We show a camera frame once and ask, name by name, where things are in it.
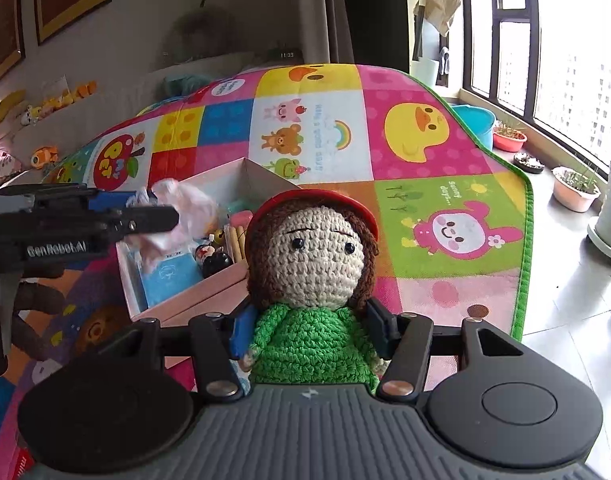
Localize black haired red figurine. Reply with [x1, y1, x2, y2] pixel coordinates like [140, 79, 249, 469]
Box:
[194, 229, 234, 278]

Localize crochet doll green dress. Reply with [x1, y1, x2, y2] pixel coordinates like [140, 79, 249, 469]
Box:
[240, 188, 386, 392]

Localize orange fish plush toy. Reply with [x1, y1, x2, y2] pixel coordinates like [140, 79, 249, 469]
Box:
[30, 146, 58, 169]

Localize wet wipes packet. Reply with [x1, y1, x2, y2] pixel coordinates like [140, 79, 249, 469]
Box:
[129, 249, 204, 312]

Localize beige sofa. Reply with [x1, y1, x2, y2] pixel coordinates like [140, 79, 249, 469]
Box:
[0, 50, 301, 169]

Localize row of plush toys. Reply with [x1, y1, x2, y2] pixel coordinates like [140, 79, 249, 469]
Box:
[20, 80, 97, 126]

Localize pink cardboard box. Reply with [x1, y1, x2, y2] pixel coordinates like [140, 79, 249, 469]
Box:
[117, 158, 298, 326]

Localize colourful cartoon play mat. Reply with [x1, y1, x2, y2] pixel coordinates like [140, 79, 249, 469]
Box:
[0, 64, 533, 479]

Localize green knitted cloth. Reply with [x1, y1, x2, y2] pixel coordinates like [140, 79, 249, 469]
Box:
[162, 74, 214, 98]

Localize pink flower pot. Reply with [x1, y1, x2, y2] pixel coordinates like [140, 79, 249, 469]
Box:
[553, 166, 601, 214]

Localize blue plastic bucket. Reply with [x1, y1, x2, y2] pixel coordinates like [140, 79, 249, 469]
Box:
[452, 104, 496, 151]

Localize hanging beige cloth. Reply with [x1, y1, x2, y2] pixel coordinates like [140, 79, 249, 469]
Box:
[414, 0, 462, 37]

